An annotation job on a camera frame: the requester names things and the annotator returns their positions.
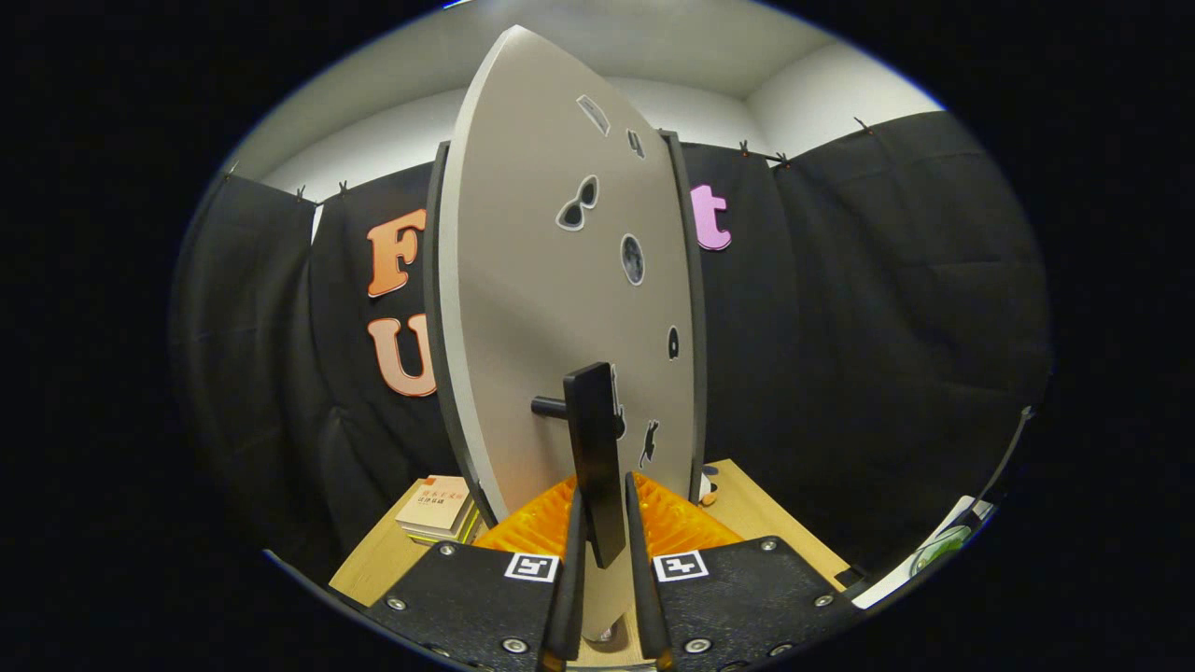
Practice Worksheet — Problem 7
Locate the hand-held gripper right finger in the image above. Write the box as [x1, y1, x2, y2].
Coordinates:
[624, 471, 865, 672]

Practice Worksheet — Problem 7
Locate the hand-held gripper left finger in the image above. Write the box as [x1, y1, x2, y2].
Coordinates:
[359, 474, 587, 672]

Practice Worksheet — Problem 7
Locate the black door handle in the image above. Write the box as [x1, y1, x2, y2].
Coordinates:
[532, 362, 628, 570]

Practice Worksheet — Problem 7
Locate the dark grey shoe cabinet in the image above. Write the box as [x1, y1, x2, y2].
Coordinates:
[425, 129, 708, 524]

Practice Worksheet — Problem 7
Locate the beige shoe cabinet door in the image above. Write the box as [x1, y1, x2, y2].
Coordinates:
[437, 25, 696, 645]

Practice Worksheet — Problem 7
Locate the book with yellow edge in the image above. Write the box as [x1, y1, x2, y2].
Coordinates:
[406, 509, 482, 545]

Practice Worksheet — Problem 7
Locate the beige book with red print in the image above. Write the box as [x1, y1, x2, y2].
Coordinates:
[396, 476, 472, 535]

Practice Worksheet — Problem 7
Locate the black backdrop cloth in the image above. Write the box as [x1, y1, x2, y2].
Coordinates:
[173, 110, 1051, 580]

